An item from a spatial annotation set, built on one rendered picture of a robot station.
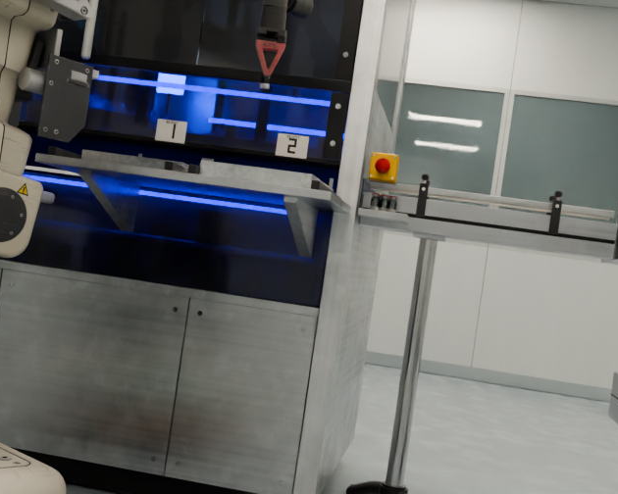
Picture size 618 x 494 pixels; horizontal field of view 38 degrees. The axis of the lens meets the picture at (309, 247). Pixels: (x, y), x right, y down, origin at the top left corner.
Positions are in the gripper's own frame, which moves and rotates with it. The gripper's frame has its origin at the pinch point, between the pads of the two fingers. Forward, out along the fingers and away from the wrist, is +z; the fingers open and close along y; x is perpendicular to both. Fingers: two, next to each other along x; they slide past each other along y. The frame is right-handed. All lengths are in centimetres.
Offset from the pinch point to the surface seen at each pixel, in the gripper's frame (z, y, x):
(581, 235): 29, 23, -88
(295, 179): 23.7, -7.0, -9.0
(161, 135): 16, 41, 26
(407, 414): 84, 31, -50
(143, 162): 23.8, 13.8, 27.2
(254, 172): 23.1, -4.5, 0.3
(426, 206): 26, 33, -48
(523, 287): 82, 450, -218
